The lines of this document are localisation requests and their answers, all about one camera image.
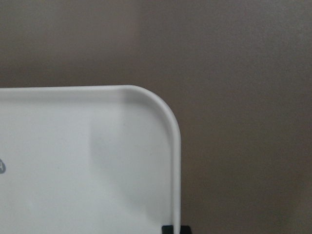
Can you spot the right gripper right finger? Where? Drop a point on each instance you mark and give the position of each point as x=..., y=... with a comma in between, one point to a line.
x=185, y=229

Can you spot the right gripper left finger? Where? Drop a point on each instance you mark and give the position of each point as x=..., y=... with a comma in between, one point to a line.
x=167, y=229

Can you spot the cream rabbit tray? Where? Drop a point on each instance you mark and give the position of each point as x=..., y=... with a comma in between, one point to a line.
x=88, y=160

